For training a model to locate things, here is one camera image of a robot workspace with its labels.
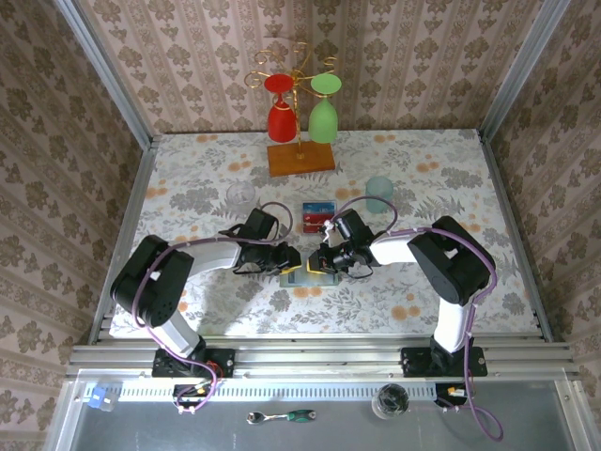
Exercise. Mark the green card holder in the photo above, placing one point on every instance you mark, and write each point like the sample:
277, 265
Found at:
331, 283

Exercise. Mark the red credit card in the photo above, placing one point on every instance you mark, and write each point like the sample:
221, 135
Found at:
312, 228
313, 218

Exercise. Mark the blue VIP credit card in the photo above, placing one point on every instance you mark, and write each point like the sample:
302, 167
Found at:
319, 207

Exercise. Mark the clear plastic tray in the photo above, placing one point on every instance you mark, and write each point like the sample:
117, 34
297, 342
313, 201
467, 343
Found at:
338, 206

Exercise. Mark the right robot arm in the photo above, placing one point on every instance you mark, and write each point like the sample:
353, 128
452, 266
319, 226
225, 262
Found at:
392, 251

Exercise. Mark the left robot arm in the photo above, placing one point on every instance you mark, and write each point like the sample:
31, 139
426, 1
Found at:
216, 256

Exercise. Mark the clear drinking glass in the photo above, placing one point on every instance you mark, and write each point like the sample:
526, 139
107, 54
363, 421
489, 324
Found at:
241, 195

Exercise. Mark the blue translucent cup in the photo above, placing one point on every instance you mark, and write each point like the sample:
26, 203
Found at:
378, 188

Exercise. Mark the red wine glass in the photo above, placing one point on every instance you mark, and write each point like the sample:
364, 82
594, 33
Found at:
281, 124

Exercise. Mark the green wine glass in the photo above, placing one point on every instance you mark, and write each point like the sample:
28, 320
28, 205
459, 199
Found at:
323, 123

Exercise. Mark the clear glass jar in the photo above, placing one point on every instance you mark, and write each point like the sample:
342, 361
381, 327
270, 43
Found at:
389, 401

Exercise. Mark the grey metal shelf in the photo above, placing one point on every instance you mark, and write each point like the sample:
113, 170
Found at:
328, 434

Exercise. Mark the clear plastic connector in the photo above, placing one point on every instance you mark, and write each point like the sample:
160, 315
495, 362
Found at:
109, 404

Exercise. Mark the blue connector block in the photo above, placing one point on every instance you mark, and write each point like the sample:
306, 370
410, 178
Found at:
96, 398

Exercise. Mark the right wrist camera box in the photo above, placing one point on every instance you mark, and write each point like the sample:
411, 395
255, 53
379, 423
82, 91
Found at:
352, 228

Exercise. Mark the aluminium front rail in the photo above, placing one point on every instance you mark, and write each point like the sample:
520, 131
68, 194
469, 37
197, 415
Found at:
319, 362

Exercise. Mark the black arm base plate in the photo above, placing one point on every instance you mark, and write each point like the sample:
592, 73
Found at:
220, 362
413, 364

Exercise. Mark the aluminium table side rail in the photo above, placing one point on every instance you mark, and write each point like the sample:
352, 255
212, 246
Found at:
137, 188
509, 211

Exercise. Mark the black connector bracket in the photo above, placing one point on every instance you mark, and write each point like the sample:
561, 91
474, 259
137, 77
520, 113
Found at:
446, 392
190, 390

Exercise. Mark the aluminium corner post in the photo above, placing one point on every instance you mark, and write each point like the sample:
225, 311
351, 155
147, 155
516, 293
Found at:
110, 75
520, 70

